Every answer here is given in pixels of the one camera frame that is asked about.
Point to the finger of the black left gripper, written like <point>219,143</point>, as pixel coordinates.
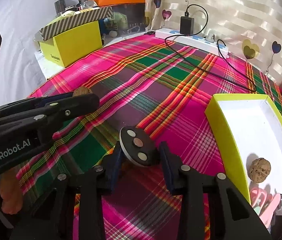
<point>52,215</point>

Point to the black opposite right gripper left fingers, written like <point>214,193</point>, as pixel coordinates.
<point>56,109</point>

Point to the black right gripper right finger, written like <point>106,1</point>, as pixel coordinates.
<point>209,202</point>

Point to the brown walnut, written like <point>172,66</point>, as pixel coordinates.
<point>259,170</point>
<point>82,91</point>

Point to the black round three-button disc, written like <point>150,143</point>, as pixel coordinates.
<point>138,147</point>

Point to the yellow-green white tray box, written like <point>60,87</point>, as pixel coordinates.
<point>247,127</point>

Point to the pink hair clip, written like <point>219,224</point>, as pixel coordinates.
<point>264,204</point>

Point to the black rectangular case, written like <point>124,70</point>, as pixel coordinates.
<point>276,228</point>

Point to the person's left hand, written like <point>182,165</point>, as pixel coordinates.
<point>10,192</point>

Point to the yellow cardboard box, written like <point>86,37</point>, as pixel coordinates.
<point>70,46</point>

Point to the striped box lid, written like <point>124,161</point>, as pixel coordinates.
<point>72,20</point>

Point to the pink plaid tablecloth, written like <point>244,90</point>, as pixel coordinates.
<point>141,82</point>

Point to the dark glass jar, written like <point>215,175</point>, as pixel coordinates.
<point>60,6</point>

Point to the white power strip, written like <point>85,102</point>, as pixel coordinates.
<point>193,41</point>

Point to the black power adapter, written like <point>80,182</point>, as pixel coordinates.
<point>186,25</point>

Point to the heart patterned cream curtain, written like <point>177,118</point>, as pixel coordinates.
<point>257,22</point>

